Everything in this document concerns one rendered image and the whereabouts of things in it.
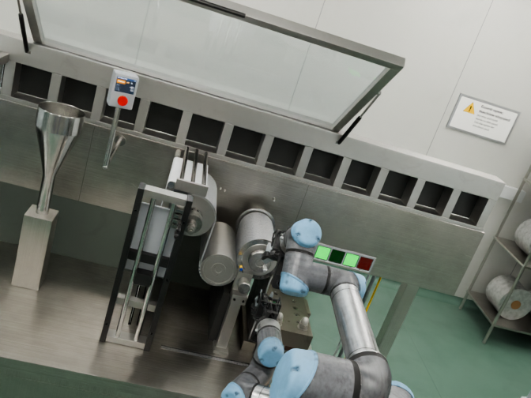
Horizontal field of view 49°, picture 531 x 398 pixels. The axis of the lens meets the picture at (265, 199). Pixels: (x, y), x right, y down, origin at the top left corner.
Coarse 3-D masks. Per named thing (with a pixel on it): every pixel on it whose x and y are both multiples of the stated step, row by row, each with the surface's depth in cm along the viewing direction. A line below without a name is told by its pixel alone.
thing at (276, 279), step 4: (280, 252) 166; (280, 256) 164; (280, 260) 164; (280, 264) 164; (276, 268) 165; (280, 268) 164; (276, 272) 164; (280, 272) 165; (276, 276) 165; (280, 276) 165; (272, 280) 166; (276, 280) 165; (280, 280) 165; (272, 284) 165; (276, 284) 165; (276, 288) 166
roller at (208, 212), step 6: (198, 198) 183; (192, 204) 184; (198, 204) 184; (204, 204) 184; (204, 210) 185; (210, 210) 185; (204, 216) 186; (210, 216) 186; (204, 222) 186; (210, 222) 186; (204, 228) 187; (186, 234) 187; (198, 234) 188
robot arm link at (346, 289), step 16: (336, 272) 149; (352, 272) 152; (336, 288) 146; (352, 288) 144; (336, 304) 141; (352, 304) 138; (336, 320) 140; (352, 320) 133; (368, 320) 136; (352, 336) 128; (368, 336) 128; (352, 352) 125; (368, 352) 121; (368, 368) 115; (384, 368) 118; (368, 384) 112; (384, 384) 115
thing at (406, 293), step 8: (400, 288) 262; (408, 288) 257; (416, 288) 258; (400, 296) 260; (408, 296) 259; (392, 304) 266; (400, 304) 260; (408, 304) 261; (392, 312) 264; (400, 312) 262; (392, 320) 263; (400, 320) 263; (384, 328) 267; (392, 328) 265; (384, 336) 266; (392, 336) 267; (384, 344) 268; (392, 344) 268; (384, 352) 270
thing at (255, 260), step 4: (252, 252) 190; (256, 252) 189; (260, 252) 188; (252, 256) 188; (256, 256) 188; (260, 256) 189; (248, 260) 190; (252, 260) 189; (256, 260) 190; (260, 260) 189; (252, 264) 190; (256, 264) 190; (260, 264) 190; (264, 264) 190; (268, 264) 190; (252, 268) 190; (256, 268) 190; (260, 268) 190; (268, 268) 191
